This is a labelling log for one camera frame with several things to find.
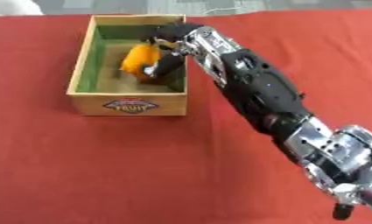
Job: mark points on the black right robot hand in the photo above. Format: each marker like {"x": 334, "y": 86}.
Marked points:
{"x": 171, "y": 62}

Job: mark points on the orange toy fruit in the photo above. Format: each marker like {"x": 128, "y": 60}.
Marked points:
{"x": 140, "y": 58}

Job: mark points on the silver and black right robot arm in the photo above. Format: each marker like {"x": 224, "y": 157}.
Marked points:
{"x": 260, "y": 87}

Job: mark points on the tan cardboard box green inside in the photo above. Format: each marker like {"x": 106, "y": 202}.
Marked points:
{"x": 127, "y": 87}

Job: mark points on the white object beyond table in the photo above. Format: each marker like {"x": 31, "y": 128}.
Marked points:
{"x": 12, "y": 7}

